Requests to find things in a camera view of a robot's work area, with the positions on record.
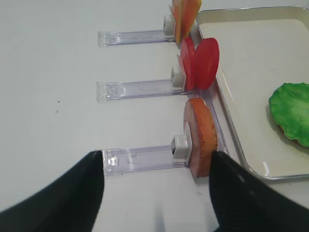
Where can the bun slice on left rack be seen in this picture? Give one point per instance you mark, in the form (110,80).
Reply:
(203,134)

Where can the orange cheese slice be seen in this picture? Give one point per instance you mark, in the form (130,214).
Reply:
(184,13)

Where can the green lettuce leaf on tray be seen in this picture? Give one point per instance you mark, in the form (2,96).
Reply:
(289,107)

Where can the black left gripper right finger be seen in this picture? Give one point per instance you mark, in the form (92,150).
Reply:
(243,203)

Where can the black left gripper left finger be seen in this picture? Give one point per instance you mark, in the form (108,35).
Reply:
(69,204)

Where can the white pusher block middle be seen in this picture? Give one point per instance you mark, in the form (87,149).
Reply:
(177,77)

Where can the clear acrylic left rack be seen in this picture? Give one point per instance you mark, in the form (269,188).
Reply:
(128,160)

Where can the white pusher block far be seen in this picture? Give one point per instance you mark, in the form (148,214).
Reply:
(169,25)

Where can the white metal tray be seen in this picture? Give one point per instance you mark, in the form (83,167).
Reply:
(260,49)

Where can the red tomato slice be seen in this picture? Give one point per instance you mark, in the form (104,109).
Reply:
(186,56)
(205,63)

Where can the white pusher block near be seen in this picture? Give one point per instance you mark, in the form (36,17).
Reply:
(179,146)

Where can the white pusher block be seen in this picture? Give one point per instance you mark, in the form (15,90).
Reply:
(179,146)
(177,77)
(169,25)

